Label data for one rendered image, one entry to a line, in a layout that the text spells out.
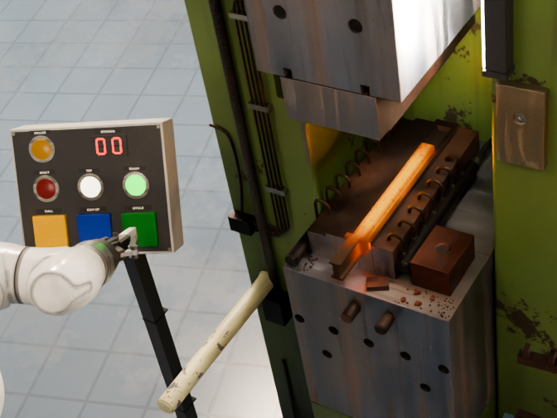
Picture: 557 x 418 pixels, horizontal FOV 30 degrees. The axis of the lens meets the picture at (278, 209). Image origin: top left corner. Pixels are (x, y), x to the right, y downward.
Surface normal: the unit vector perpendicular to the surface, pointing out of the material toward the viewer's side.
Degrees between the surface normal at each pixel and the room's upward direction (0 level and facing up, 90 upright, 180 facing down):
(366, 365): 90
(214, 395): 0
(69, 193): 60
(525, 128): 90
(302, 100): 90
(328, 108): 90
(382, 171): 0
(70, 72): 0
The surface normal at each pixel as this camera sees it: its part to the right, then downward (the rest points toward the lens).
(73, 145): -0.18, 0.20
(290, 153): -0.52, 0.62
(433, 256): -0.15, -0.75
